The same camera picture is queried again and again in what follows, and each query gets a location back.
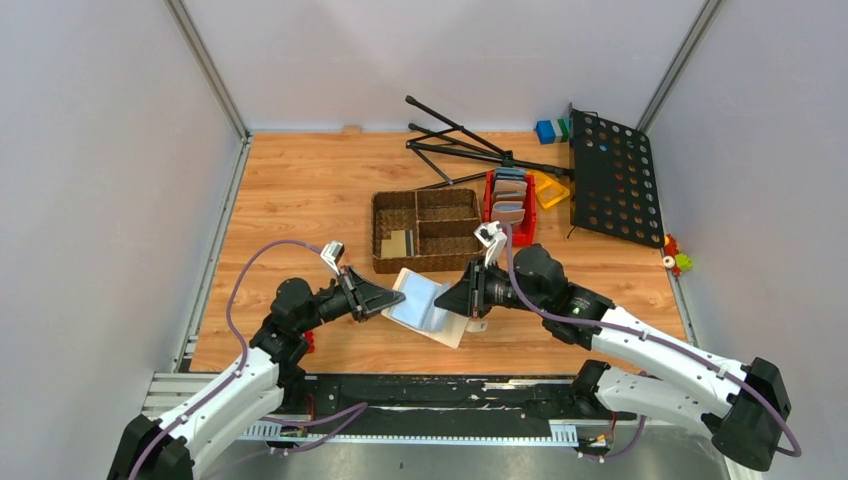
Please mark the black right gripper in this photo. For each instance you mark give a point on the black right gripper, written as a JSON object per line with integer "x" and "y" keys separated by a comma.
{"x": 467, "y": 296}

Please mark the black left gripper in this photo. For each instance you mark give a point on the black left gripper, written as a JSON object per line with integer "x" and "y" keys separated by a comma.
{"x": 368, "y": 296}

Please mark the white card holder wallet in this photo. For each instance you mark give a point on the white card holder wallet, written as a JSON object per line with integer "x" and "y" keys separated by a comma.
{"x": 418, "y": 312}

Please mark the gold credit cards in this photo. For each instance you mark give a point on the gold credit cards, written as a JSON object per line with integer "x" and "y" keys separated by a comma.
{"x": 399, "y": 244}

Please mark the brown wicker divided basket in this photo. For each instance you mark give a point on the brown wicker divided basket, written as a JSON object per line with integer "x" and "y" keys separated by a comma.
{"x": 443, "y": 222}

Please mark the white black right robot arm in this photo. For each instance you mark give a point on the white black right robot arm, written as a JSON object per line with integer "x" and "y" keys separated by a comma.
{"x": 741, "y": 407}

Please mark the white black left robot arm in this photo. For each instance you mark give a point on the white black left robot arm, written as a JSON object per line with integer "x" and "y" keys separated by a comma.
{"x": 183, "y": 442}

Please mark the card holders in red bin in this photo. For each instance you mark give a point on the card holders in red bin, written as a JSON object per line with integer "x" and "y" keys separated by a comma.
{"x": 508, "y": 192}

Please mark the red white toy block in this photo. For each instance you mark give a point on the red white toy block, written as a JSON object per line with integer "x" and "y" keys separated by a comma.
{"x": 309, "y": 336}

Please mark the red plastic bin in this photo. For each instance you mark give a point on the red plastic bin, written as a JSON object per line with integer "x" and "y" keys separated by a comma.
{"x": 525, "y": 231}

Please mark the yellow transparent tray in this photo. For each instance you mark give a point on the yellow transparent tray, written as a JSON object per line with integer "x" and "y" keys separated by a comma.
{"x": 548, "y": 191}

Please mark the black folding music stand legs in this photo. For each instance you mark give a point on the black folding music stand legs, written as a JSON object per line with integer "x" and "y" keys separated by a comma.
{"x": 458, "y": 141}

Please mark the black perforated music stand desk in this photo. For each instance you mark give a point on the black perforated music stand desk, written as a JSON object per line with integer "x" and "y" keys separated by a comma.
{"x": 614, "y": 190}

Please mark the blue green toy block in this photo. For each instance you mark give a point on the blue green toy block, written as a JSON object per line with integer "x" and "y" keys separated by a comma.
{"x": 553, "y": 131}

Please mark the red green small toy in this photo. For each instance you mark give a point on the red green small toy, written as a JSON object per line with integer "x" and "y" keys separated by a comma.
{"x": 674, "y": 259}

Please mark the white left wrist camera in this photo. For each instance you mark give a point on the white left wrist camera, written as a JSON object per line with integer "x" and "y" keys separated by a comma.
{"x": 331, "y": 254}

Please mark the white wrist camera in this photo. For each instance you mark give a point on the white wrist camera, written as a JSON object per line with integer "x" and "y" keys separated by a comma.
{"x": 331, "y": 254}
{"x": 493, "y": 237}

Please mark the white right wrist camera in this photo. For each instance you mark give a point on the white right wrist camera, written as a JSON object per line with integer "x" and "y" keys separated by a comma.
{"x": 493, "y": 237}

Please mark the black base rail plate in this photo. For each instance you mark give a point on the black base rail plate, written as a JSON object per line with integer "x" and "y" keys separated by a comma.
{"x": 479, "y": 405}

